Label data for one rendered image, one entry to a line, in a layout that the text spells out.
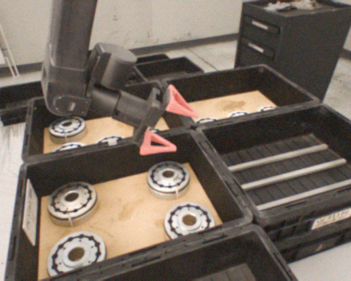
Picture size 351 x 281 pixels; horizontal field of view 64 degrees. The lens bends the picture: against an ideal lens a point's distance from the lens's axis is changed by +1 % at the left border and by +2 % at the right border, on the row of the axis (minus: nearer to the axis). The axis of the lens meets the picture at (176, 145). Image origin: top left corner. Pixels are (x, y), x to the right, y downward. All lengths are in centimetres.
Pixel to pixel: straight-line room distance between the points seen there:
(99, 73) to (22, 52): 317
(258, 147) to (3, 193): 76
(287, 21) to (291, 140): 117
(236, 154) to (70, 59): 51
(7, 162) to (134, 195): 55
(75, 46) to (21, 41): 316
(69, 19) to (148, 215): 41
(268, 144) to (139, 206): 42
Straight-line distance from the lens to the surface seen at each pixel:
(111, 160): 69
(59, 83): 48
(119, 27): 370
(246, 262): 59
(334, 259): 82
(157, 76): 205
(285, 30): 197
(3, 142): 122
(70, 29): 46
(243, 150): 82
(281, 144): 88
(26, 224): 59
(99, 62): 49
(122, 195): 68
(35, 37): 361
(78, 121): 91
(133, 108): 53
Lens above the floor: 133
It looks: 38 degrees down
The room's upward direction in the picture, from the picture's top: straight up
